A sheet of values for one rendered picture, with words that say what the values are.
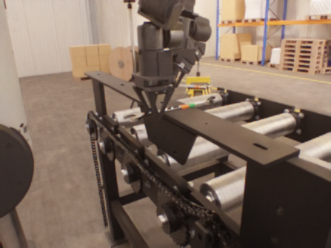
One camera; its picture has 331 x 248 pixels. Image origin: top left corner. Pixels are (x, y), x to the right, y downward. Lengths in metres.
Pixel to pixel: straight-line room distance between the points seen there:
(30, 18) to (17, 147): 10.48
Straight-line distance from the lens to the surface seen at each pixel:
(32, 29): 10.82
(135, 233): 1.48
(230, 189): 0.80
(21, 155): 0.39
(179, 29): 0.63
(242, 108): 1.60
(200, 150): 1.05
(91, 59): 8.27
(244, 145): 0.45
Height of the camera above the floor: 1.35
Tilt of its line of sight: 20 degrees down
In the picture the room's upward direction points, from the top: 2 degrees counter-clockwise
